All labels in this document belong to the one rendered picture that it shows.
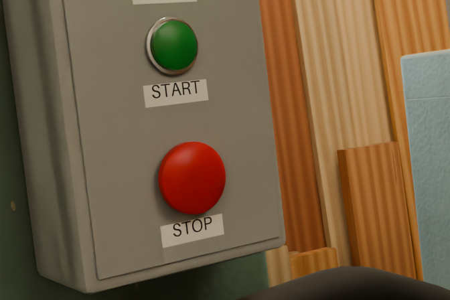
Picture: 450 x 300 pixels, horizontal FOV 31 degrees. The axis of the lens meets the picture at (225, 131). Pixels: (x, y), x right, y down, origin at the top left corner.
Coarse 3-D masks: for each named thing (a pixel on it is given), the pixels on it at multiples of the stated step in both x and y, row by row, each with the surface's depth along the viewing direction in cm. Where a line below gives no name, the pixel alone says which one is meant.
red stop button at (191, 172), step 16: (192, 144) 33; (176, 160) 33; (192, 160) 33; (208, 160) 34; (160, 176) 33; (176, 176) 33; (192, 176) 33; (208, 176) 33; (224, 176) 34; (176, 192) 33; (192, 192) 33; (208, 192) 34; (176, 208) 33; (192, 208) 33; (208, 208) 34
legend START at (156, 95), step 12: (156, 84) 33; (168, 84) 34; (180, 84) 34; (192, 84) 34; (204, 84) 35; (144, 96) 33; (156, 96) 33; (168, 96) 34; (180, 96) 34; (192, 96) 34; (204, 96) 35
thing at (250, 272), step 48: (0, 0) 36; (0, 48) 36; (0, 96) 36; (0, 144) 36; (0, 192) 36; (0, 240) 36; (0, 288) 36; (48, 288) 37; (144, 288) 40; (192, 288) 41; (240, 288) 43
